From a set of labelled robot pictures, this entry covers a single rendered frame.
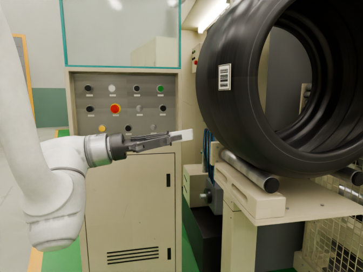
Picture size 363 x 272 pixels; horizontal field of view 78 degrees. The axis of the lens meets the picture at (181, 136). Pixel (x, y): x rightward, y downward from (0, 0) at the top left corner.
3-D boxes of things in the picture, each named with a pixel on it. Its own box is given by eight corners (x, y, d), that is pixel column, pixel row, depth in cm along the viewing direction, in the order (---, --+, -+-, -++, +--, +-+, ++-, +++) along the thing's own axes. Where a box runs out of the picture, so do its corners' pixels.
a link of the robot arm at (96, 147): (89, 133, 65) (110, 129, 66) (96, 162, 67) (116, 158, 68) (81, 138, 57) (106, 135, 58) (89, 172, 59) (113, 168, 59)
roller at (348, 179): (280, 147, 98) (289, 144, 99) (281, 156, 99) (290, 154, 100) (353, 174, 64) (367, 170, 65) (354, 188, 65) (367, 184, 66)
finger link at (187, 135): (168, 133, 65) (169, 133, 64) (192, 129, 66) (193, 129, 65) (170, 142, 66) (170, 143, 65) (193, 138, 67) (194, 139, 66)
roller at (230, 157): (223, 146, 93) (232, 151, 95) (217, 155, 94) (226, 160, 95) (271, 175, 60) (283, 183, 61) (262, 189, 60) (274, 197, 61)
